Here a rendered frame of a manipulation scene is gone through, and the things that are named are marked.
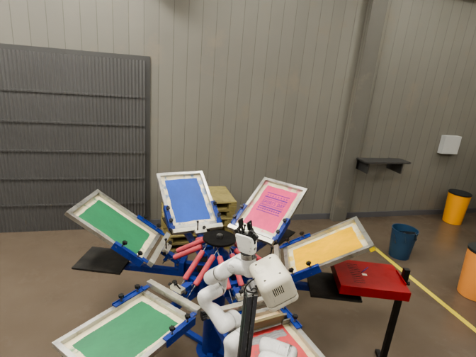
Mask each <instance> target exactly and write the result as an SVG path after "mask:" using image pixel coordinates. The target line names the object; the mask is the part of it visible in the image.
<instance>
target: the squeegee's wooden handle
mask: <svg viewBox="0 0 476 357"><path fill-rule="evenodd" d="M284 316H285V315H284V314H283V313H280V314H275V315H272V316H270V317H264V318H262V319H258V320H255V324H254V330H256V329H260V328H264V327H267V326H271V325H273V324H277V323H282V320H284Z"/></svg>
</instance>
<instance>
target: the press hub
mask: <svg viewBox="0 0 476 357"><path fill-rule="evenodd" d="M203 241H204V242H205V243H206V244H208V245H210V246H212V247H214V249H211V250H210V251H209V252H208V255H207V256H205V257H203V258H202V259H201V260H200V262H207V260H208V259H209V258H210V255H214V254H215V252H216V251H217V248H218V247H219V249H218V252H219V255H220V256H222V257H223V261H226V260H228V259H229V253H228V252H227V251H226V250H224V247H229V246H232V245H233V244H234V243H235V242H236V237H235V236H234V235H233V234H232V233H231V232H228V231H224V230H212V231H209V232H206V233H205V234H204V235H203ZM216 247H217V248H216ZM218 252H216V254H215V257H216V258H215V260H214V261H213V263H212V265H211V266H210V269H212V268H214V267H216V266H218V265H219V263H218V261H217V257H218V256H219V255H218ZM203 267H204V266H199V265H197V270H198V272H199V273H200V272H201V270H202V268H203ZM212 302H214V303H216V304H218V305H219V306H220V307H221V306H224V305H225V297H224V296H223V295H222V296H220V297H218V298H217V299H215V300H213V301H212ZM220 349H222V350H224V344H223V343H222V341H221V339H220V337H219V335H218V334H217V332H216V330H215V328H214V324H213V323H212V321H211V319H206V320H205V321H204V322H203V344H202V345H201V344H199V343H198V345H197V346H196V353H197V354H198V356H199V357H207V353H213V357H220V356H218V355H217V352H218V351H219V350H220Z"/></svg>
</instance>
